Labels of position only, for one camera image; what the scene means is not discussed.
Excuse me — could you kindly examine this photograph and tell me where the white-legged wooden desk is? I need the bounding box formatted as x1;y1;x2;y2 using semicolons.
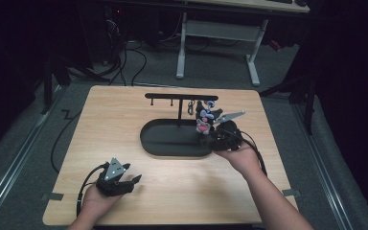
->
174;0;311;87

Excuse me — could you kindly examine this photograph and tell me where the black metal stand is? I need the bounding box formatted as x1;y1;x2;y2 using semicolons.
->
259;71;319;136
40;52;111;115

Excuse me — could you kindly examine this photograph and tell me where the black hook rack with tray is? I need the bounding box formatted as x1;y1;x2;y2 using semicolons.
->
139;92;219;158

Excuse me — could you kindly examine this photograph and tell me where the person's right hand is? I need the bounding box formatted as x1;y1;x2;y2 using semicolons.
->
213;140;264;180

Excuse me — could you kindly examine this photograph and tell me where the aluminium floor rail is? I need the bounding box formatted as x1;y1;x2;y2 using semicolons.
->
291;103;355;230
0;85;65;224

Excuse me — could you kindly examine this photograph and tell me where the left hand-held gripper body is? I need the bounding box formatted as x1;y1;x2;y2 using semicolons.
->
95;156;132;197

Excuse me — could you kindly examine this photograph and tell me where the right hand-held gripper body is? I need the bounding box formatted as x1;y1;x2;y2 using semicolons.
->
208;109;247;152

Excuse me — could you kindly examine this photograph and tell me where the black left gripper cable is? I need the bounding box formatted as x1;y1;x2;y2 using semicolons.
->
76;162;109;219

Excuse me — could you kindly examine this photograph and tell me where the person's left hand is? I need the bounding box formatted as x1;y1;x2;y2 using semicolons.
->
81;184;124;224

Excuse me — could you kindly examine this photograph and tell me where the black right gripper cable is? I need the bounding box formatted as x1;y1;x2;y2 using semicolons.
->
223;127;268;177

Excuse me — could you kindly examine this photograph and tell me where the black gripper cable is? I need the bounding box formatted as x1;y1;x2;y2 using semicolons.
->
76;162;109;219
223;127;268;177

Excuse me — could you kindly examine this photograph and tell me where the black floor cable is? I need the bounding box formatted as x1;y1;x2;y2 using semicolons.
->
50;108;83;174

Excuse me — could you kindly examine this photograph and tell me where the black and white plush keychain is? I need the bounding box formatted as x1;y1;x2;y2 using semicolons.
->
195;100;219;136

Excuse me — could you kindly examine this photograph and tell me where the grey tape strip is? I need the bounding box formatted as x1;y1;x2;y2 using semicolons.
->
282;188;302;197
40;192;64;202

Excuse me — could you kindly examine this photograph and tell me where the bundle of black cables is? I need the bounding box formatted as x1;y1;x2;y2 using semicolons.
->
100;18;149;87

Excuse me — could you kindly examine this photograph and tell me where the small red object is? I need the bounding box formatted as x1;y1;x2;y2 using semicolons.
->
268;39;283;52

